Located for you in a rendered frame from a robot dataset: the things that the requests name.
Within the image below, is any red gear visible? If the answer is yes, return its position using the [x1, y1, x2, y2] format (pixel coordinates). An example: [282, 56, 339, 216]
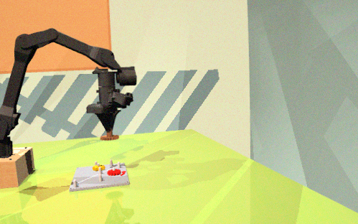
[107, 169, 121, 176]

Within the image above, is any yellow gear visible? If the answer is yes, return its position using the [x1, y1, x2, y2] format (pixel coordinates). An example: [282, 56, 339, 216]
[93, 165, 105, 171]

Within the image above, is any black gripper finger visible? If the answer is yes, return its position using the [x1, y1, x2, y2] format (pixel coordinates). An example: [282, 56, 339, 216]
[95, 112, 114, 132]
[110, 110, 121, 128]

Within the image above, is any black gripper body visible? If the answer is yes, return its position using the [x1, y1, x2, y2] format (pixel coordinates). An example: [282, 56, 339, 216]
[87, 86, 126, 113]

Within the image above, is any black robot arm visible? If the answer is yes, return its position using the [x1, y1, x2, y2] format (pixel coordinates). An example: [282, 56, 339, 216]
[0, 28, 137, 159]

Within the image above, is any orange gear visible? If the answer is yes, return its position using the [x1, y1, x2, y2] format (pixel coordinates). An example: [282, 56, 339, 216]
[100, 128, 120, 141]

